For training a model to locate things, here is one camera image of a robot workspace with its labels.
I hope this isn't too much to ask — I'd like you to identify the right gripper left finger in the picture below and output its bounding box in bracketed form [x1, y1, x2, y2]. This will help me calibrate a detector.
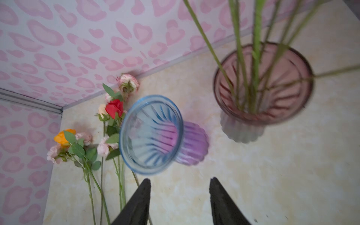
[111, 178, 151, 225]

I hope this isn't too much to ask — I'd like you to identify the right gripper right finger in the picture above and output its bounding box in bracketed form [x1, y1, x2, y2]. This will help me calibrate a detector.
[209, 177, 251, 225]

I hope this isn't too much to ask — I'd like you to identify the blue purple glass vase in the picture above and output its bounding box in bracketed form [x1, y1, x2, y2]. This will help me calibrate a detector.
[119, 95, 210, 175]

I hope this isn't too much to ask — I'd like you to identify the maroon grey glass vase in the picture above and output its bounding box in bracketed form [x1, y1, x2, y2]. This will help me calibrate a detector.
[213, 42, 314, 143]

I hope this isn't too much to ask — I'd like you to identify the dark blue rose stem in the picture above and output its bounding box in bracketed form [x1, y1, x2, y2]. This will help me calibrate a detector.
[260, 64, 360, 92]

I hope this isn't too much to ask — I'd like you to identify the large pink peony stem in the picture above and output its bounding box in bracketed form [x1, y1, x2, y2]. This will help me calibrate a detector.
[228, 0, 249, 110]

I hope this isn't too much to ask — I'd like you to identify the pink rose stem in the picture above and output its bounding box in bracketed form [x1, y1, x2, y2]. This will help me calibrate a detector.
[256, 1, 323, 112]

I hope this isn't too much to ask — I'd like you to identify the light blue rose stem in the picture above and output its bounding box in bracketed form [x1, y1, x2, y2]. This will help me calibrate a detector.
[249, 0, 265, 113]

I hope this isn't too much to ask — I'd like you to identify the orange rose stem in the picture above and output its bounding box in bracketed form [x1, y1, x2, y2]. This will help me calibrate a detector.
[46, 129, 111, 224]

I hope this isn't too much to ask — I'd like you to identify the red rose stem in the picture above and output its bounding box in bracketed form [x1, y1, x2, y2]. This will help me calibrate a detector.
[97, 74, 140, 210]

